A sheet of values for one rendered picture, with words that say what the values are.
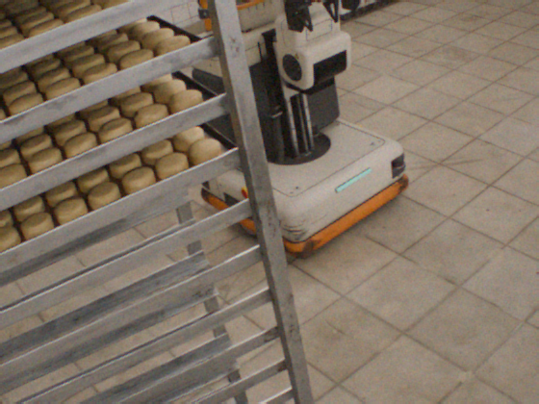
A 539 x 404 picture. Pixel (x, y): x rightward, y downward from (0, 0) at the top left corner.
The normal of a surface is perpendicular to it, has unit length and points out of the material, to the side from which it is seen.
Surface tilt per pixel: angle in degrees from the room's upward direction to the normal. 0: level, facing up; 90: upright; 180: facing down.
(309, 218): 90
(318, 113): 90
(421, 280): 0
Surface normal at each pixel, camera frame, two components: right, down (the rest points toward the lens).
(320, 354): -0.17, -0.83
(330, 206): 0.62, 0.34
